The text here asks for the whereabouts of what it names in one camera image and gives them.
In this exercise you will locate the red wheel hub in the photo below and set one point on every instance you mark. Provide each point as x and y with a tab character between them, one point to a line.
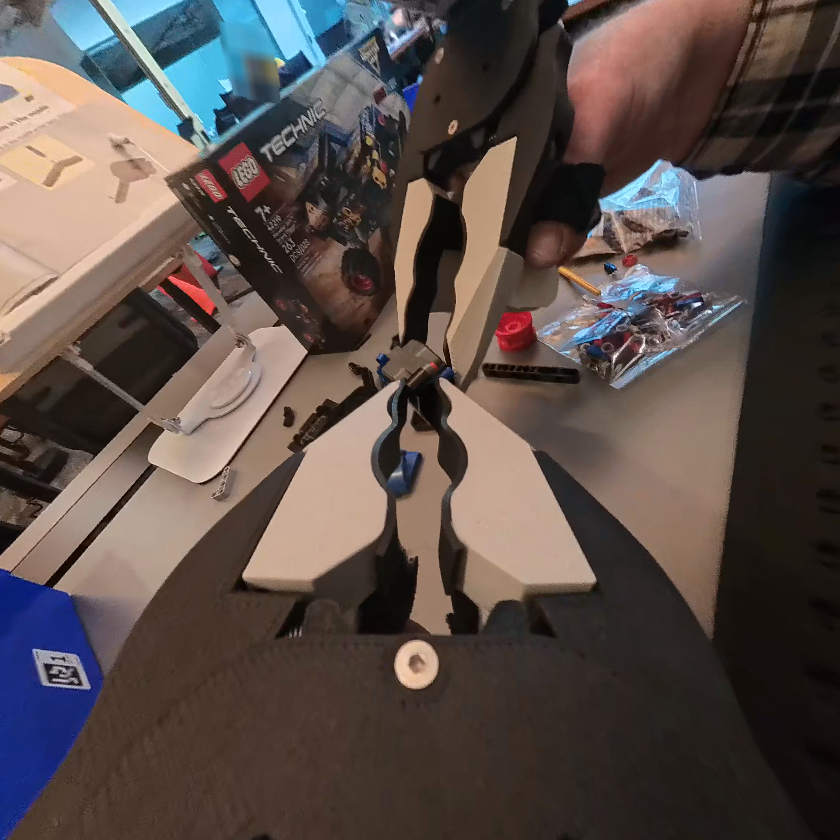
514	330

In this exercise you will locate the blue curved toy panel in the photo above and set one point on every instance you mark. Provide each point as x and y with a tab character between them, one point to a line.
401	476

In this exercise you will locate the light grey angled beam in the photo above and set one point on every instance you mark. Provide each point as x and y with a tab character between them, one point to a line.
222	484

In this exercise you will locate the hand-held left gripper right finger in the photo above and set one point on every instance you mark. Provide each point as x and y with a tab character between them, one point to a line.
512	525

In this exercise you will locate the printed toy set box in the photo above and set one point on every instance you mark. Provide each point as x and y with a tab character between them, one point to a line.
275	216

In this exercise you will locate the clear bag of small parts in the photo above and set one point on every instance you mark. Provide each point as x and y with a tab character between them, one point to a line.
643	328

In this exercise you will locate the yellow axle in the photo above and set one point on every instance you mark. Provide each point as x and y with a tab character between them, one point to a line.
577	279

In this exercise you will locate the grey toy motor block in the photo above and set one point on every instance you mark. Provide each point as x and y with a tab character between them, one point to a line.
410	364

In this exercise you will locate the instruction booklet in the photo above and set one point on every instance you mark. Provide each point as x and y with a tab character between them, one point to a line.
79	197

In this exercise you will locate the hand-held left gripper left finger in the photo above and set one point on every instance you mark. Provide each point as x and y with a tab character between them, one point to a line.
321	525

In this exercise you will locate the straight black beam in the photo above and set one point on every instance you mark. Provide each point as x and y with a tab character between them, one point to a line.
531	373

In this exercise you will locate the dark perforated panel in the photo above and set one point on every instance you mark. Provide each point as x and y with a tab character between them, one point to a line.
774	459

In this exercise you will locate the black beam frame assembly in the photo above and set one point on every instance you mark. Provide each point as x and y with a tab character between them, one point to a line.
328	420

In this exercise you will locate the blue plastic bin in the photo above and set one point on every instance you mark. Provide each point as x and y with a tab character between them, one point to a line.
33	722

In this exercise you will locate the clear plastic bag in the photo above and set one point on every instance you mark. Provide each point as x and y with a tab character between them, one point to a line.
649	210

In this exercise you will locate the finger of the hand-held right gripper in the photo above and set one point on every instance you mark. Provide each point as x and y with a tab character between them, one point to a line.
485	262
410	249

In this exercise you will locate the person's right hand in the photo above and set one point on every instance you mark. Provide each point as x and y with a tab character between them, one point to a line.
630	92

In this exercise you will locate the grey desk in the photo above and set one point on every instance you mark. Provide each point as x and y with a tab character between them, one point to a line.
656	459

